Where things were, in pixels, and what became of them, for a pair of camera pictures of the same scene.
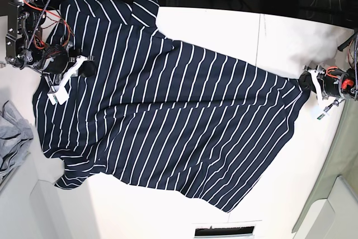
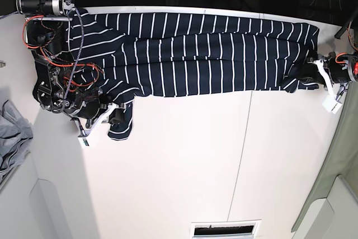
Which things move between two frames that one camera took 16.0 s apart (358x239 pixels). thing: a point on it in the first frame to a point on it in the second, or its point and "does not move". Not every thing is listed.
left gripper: x=57 y=59 to x=88 y=107
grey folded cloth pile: x=15 y=133 does not move
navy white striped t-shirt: x=159 y=110 to x=141 y=54
